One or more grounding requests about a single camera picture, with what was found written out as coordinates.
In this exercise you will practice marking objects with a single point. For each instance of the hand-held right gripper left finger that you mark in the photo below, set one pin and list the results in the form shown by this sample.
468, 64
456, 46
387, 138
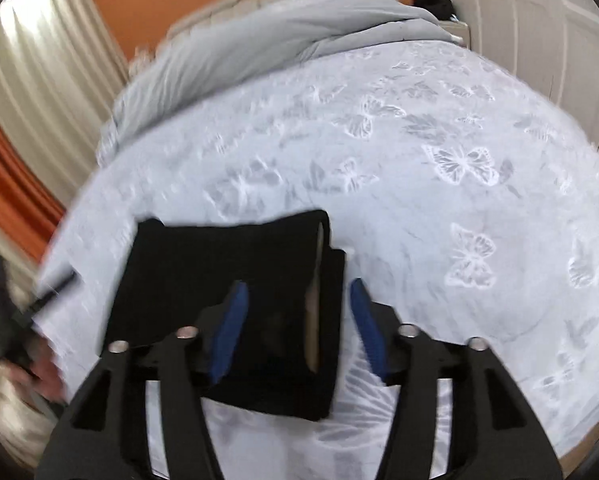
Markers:
229, 330

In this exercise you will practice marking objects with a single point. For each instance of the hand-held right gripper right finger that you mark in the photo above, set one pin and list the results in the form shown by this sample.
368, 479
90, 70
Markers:
367, 325

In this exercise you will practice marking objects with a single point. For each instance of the black pants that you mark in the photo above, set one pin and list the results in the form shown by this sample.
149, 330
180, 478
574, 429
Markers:
179, 285

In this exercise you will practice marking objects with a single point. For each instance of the person's left hand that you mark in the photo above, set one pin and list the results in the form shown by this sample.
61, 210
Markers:
41, 372

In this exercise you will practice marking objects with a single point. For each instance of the orange curtain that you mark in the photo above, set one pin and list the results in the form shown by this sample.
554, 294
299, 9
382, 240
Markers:
14, 185

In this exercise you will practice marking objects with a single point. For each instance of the bed with butterfly sheet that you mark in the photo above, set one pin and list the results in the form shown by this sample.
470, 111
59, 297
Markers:
404, 210

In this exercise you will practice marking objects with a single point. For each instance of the cream curtain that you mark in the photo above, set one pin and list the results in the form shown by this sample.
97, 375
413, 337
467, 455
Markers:
44, 60

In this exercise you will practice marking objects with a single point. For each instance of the grey duvet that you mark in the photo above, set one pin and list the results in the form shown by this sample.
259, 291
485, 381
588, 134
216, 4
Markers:
279, 35

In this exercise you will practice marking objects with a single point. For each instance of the white nightstand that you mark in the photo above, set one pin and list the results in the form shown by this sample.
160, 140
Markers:
457, 35

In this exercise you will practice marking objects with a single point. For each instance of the black bag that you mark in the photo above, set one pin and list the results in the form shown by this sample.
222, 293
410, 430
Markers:
433, 6

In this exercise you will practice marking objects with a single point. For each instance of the white wardrobe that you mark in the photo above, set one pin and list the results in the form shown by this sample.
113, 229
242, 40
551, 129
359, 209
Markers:
529, 20

